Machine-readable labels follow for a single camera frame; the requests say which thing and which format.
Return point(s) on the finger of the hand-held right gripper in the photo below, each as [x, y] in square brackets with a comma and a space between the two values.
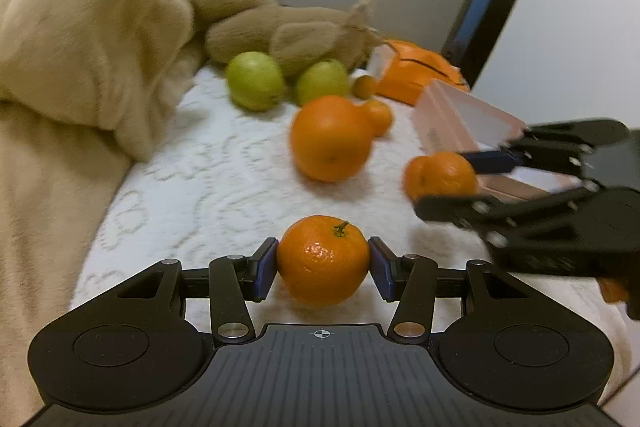
[450, 207]
[492, 161]

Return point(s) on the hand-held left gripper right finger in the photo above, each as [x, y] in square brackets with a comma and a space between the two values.
[381, 268]

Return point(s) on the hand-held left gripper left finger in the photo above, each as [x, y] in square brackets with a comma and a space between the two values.
[265, 268]

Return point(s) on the small orange mandarin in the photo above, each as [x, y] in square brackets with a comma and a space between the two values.
[322, 259]
[364, 87]
[612, 291]
[381, 117]
[440, 174]

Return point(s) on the green apple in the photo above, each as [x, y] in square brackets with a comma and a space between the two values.
[255, 79]
[322, 82]

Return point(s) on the white textured mat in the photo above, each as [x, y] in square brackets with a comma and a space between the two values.
[200, 187]

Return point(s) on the orange paper bag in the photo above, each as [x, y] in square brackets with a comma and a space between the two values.
[415, 67]

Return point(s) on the large orange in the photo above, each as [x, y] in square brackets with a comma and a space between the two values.
[330, 139]

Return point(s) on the brown plush toy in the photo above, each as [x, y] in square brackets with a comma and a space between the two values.
[280, 32]

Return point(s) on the beige fleece blanket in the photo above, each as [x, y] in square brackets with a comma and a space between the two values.
[85, 37]

